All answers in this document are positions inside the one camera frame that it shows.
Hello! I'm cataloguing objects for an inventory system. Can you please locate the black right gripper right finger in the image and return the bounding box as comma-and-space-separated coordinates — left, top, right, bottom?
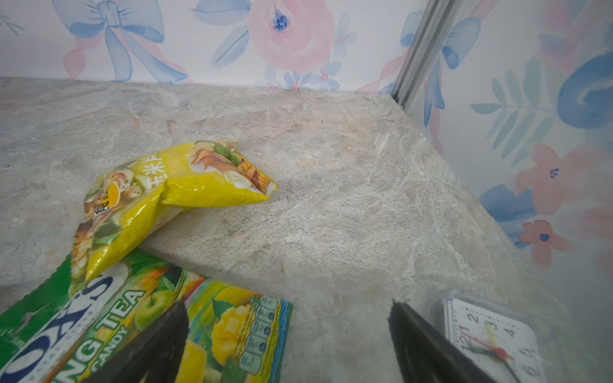
388, 302, 494, 383

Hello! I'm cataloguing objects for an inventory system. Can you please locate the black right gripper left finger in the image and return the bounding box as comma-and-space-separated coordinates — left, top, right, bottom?
84, 300, 189, 382

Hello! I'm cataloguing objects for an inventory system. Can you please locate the green Fox's tea candy bag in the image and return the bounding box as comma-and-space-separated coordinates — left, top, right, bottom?
1, 250, 293, 382

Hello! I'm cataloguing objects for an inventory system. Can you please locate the yellow corn snack bag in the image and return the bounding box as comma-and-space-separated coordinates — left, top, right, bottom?
71, 140, 277, 282

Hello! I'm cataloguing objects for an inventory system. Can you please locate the small white square clock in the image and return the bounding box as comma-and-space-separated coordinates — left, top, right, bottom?
429, 290, 548, 382

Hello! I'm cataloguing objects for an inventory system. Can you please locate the aluminium corner post right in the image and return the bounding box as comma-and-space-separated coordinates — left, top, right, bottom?
390, 0, 464, 112

